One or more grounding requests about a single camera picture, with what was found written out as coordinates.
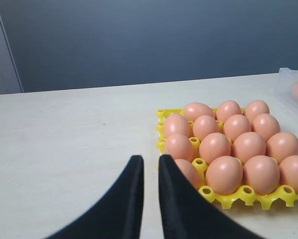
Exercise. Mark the clear plastic bin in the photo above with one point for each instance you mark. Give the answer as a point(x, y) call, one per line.
point(283, 87)

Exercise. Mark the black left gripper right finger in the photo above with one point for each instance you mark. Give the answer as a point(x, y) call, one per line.
point(186, 214)

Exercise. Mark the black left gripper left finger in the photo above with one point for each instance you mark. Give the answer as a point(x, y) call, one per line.
point(117, 214)

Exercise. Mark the yellow plastic egg tray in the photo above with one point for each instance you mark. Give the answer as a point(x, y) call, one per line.
point(244, 193)

